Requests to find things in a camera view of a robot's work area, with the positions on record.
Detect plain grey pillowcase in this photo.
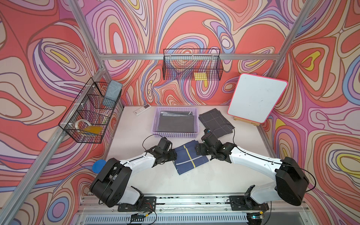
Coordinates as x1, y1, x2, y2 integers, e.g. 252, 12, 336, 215
156, 111, 196, 133

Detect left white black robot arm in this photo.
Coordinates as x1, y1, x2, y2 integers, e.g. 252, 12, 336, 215
90, 137, 177, 209

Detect grey sponge block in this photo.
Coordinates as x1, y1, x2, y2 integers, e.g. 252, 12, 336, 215
102, 80, 123, 107

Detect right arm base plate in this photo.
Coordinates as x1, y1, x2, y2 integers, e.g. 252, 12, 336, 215
226, 196, 270, 212

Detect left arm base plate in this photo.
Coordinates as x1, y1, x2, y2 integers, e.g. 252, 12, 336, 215
118, 196, 157, 212

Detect yellow card in basket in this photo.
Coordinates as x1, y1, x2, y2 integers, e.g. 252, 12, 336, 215
80, 126, 103, 136

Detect black wire basket left wall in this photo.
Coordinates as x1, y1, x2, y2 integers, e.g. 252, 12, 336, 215
58, 78, 122, 143

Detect wooden whiteboard stand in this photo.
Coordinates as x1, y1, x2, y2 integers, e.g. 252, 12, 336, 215
233, 116, 260, 126

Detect black wire basket back wall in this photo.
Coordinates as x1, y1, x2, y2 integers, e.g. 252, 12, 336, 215
163, 47, 224, 81

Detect black wire basket wall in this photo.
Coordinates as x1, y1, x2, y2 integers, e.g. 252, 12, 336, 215
58, 78, 122, 143
163, 47, 224, 81

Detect navy yellow-striped pillowcase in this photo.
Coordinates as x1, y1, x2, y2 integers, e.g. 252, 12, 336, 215
173, 140, 209, 175

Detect pink-framed whiteboard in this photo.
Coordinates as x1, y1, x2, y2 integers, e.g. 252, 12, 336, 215
227, 74, 288, 124

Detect white tape roll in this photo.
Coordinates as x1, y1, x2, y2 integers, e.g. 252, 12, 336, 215
75, 119, 92, 130

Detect blue-lidded clear jar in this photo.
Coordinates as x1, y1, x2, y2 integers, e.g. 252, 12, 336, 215
92, 159, 107, 174

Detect white remote control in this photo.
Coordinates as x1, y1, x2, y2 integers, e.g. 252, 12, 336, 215
134, 104, 152, 116

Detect dark grey pillowcase at back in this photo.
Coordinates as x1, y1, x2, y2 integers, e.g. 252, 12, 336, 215
199, 108, 233, 138

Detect green circuit board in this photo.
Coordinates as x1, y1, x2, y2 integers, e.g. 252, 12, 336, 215
130, 213, 148, 222

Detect yellow sticky note pad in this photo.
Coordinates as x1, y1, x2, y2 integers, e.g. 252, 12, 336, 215
194, 72, 208, 81

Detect purple plastic basket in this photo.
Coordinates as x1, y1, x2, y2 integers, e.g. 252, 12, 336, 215
152, 107, 199, 138

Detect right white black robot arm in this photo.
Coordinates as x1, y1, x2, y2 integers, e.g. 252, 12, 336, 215
195, 129, 309, 209

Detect aluminium front rail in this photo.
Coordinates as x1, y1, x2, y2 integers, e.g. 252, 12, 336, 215
71, 193, 317, 225

